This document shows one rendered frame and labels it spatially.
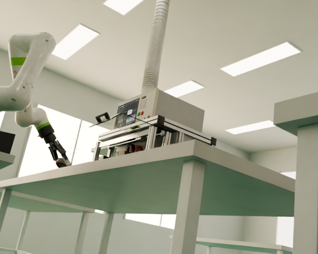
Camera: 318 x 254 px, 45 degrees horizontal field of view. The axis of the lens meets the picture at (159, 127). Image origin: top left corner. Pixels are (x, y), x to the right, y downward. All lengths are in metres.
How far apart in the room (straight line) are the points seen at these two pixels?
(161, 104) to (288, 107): 1.46
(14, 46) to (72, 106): 5.11
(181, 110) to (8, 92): 0.98
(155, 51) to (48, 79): 3.52
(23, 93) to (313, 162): 1.51
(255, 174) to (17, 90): 1.22
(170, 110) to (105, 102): 5.50
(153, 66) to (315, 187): 3.36
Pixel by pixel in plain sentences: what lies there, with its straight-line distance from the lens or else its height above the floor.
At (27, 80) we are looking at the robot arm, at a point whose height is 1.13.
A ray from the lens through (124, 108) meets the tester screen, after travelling 2.47.
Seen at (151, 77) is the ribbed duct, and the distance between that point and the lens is 3.94.
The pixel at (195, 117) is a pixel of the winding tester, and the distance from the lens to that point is 2.36.
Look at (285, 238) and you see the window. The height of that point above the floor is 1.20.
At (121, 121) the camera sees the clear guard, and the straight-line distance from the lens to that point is 2.08.
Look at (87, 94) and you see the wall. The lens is 7.54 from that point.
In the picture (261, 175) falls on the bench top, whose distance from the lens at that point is 1.34.
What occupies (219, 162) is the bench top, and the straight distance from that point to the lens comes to 1.20.
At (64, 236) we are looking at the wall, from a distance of 7.11.
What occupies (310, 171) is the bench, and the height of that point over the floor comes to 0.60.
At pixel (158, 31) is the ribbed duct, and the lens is 4.28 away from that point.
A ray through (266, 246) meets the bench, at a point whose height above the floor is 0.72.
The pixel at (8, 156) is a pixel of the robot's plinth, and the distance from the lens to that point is 1.94.
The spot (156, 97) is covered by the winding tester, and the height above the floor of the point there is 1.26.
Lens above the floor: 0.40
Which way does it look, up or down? 19 degrees up
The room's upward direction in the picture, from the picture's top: 9 degrees clockwise
